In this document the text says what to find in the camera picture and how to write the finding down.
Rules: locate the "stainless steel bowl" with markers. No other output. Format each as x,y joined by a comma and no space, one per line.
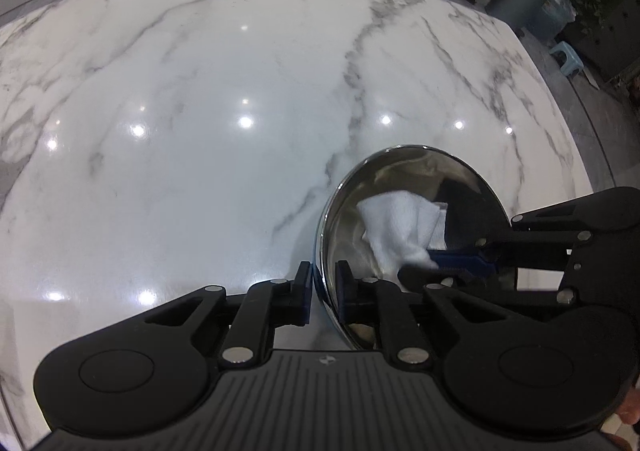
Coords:
400,176

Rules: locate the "white cleaning cloth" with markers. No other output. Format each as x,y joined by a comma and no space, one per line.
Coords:
395,223

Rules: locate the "clear water jug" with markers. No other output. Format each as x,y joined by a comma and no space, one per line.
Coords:
557,11

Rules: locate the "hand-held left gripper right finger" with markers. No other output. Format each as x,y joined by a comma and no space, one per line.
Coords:
345,292

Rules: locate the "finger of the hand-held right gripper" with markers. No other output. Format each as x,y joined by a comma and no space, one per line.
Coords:
462,262
425,276

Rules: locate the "small blue stool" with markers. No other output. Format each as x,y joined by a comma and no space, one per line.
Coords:
566,53

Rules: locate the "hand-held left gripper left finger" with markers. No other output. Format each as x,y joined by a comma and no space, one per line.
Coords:
301,292

